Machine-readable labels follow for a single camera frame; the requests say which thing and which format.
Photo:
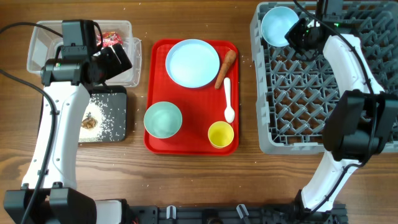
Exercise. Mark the clear plastic waste bin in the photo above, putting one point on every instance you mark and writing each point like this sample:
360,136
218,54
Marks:
43,46

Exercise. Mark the orange carrot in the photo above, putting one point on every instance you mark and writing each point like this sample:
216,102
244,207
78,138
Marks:
227,62

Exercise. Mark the large light blue plate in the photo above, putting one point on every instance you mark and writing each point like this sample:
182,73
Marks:
192,63

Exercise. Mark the brown food scrap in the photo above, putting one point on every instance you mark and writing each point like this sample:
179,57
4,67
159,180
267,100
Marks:
89,123

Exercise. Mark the light blue bowl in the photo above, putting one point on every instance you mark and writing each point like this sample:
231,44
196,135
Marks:
276,24

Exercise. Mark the white plastic spoon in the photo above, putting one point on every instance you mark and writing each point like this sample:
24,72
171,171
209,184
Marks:
229,113

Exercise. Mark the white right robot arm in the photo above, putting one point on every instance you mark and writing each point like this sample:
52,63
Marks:
360,123

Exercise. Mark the red snack wrapper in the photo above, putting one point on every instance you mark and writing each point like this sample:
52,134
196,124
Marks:
109,39

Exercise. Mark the yellow cup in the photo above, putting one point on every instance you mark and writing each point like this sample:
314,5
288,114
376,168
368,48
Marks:
220,134

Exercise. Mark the grey dishwasher rack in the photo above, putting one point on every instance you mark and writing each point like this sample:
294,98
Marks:
295,98

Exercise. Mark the green bowl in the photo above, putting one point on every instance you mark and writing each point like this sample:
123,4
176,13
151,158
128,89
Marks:
163,120

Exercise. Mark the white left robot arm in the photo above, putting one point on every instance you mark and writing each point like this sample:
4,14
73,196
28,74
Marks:
80,68

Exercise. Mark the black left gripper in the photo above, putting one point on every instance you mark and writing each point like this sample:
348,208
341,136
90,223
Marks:
115,66

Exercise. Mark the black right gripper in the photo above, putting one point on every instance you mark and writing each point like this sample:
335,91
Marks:
291,37

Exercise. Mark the black food waste tray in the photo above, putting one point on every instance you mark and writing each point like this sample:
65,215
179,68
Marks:
70,115

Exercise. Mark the white rice pile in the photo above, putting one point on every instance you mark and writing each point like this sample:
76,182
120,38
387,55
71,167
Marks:
109,109

